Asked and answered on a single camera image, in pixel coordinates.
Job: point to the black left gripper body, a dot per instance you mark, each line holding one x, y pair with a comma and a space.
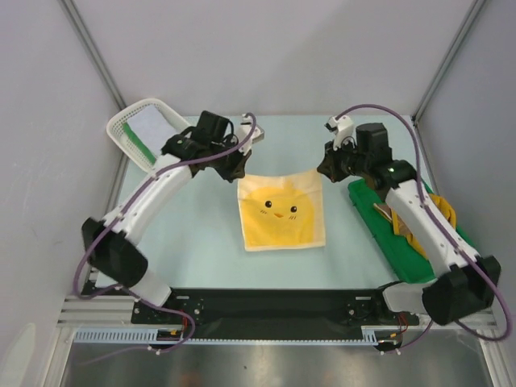
228, 143

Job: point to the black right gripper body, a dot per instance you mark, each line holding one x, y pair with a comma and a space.
331, 165

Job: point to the brown patterned cloth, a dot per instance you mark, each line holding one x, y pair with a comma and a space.
399, 227

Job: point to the light blue cloth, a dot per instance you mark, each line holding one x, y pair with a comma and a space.
152, 127

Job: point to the yellow cloth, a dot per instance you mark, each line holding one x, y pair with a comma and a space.
283, 212

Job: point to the green microfiber towel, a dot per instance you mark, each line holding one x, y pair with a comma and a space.
137, 148

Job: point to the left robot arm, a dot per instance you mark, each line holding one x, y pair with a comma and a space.
111, 243

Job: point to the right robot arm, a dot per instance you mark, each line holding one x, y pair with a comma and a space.
464, 281

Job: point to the white perforated plastic basket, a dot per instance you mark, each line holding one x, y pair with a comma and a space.
114, 128

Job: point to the green plastic tray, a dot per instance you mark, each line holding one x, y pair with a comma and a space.
408, 265

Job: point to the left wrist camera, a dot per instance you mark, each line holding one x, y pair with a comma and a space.
248, 133

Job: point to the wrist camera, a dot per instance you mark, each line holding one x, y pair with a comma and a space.
342, 128
248, 133

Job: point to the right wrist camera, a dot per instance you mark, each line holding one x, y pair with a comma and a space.
342, 128

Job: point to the left aluminium frame post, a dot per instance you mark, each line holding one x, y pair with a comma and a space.
73, 14

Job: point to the aluminium frame post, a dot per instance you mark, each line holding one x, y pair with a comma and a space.
465, 28
73, 14

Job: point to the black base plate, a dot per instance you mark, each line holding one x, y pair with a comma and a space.
287, 309

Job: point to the grey slotted cable duct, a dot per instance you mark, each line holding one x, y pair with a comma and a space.
357, 336

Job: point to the right aluminium frame post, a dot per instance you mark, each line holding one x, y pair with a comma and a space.
465, 28

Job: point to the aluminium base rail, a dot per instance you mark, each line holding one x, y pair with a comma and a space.
116, 311

